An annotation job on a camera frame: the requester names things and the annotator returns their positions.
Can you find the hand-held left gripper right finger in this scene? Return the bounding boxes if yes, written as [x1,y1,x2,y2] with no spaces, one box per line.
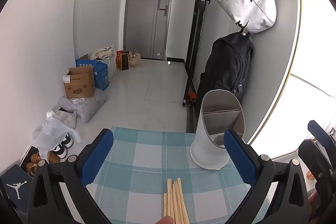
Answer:
[223,129,310,224]

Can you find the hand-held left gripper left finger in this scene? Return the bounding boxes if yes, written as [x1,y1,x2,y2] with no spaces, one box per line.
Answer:
[28,128,114,224]

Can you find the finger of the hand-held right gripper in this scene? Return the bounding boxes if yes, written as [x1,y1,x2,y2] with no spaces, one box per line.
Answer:
[298,139,336,198]
[308,120,336,153]

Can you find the white plastic utensil holder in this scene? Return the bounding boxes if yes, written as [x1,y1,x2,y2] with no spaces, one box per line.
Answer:
[190,89,245,170]

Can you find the person's right hand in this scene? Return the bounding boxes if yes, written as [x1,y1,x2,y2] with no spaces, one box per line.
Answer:
[308,191,319,217]

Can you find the person's left hand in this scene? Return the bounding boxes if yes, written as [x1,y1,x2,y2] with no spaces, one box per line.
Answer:
[154,216,174,224]

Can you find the black and white sneakers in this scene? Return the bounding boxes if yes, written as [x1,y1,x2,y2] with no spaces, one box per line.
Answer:
[50,135,74,159]

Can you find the teal checked tablecloth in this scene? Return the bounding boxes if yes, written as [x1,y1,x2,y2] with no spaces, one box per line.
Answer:
[85,126,265,224]

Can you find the clear plastic bag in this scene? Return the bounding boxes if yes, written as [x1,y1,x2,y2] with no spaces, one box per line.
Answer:
[32,117,82,155]

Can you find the grey parcel bag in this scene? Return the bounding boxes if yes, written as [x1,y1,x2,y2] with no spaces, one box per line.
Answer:
[58,95,108,123]

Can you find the white parcel bag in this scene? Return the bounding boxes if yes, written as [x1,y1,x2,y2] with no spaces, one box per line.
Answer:
[47,108,77,130]

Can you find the brown slippers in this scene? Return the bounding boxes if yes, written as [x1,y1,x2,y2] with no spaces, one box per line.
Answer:
[26,152,61,174]

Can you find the brown cardboard box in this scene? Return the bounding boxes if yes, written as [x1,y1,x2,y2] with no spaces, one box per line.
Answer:
[62,67,95,99]

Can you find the blue cardboard box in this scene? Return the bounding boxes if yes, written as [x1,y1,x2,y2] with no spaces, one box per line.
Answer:
[75,54,109,91]

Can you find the navy shoebox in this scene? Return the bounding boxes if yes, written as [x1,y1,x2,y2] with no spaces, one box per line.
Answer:
[0,164,36,212]

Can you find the black backpack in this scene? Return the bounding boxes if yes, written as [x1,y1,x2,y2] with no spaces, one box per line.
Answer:
[196,31,255,109]

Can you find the black paper bag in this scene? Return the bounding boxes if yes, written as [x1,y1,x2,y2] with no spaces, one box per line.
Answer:
[117,51,130,71]

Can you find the red snack bag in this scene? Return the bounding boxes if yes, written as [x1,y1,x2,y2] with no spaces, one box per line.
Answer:
[116,50,124,69]

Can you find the beige plastic bag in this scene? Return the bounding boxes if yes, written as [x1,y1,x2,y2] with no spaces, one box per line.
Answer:
[130,51,143,68]

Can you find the grey door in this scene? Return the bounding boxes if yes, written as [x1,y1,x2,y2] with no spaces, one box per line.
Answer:
[123,0,177,60]

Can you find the black metal door frame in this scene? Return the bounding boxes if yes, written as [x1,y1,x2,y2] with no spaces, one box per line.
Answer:
[181,0,212,106]

